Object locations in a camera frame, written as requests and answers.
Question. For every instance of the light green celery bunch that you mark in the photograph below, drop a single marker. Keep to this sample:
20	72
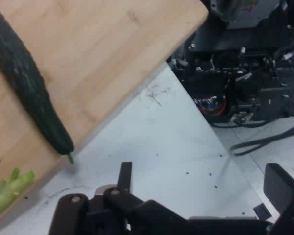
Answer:
7	193

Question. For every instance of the bamboo cutting board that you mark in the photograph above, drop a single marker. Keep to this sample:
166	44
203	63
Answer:
100	61

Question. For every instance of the long dark green cucumber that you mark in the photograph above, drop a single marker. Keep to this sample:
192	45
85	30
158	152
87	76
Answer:
24	80

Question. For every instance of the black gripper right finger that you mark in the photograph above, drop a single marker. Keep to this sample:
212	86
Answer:
287	195

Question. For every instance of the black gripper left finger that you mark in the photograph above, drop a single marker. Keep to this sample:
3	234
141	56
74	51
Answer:
117	213

